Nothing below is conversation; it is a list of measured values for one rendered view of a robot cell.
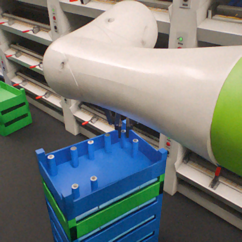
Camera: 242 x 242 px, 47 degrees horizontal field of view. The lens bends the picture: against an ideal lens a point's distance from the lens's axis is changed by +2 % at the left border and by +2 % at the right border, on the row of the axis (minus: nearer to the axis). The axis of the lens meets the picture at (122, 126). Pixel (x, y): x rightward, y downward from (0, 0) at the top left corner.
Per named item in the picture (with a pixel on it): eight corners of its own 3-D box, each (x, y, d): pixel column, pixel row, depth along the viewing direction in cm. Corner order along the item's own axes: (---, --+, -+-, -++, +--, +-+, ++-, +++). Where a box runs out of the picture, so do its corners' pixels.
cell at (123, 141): (123, 149, 87) (122, 133, 83) (119, 146, 88) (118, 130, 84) (127, 147, 88) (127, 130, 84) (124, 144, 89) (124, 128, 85)
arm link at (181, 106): (280, 119, 30) (281, 20, 24) (220, 191, 26) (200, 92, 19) (96, 74, 56) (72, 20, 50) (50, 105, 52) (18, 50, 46)
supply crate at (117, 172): (67, 221, 64) (64, 197, 60) (39, 172, 79) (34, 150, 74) (165, 173, 78) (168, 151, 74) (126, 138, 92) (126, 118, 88)
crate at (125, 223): (73, 262, 73) (71, 243, 69) (47, 210, 87) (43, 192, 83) (161, 211, 87) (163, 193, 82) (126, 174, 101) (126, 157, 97)
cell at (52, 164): (52, 177, 76) (48, 159, 73) (49, 173, 78) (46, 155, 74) (58, 174, 77) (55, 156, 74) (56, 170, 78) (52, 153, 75)
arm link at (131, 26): (175, 7, 48) (129, -21, 52) (123, 42, 43) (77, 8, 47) (162, 66, 59) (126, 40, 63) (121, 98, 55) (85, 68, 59)
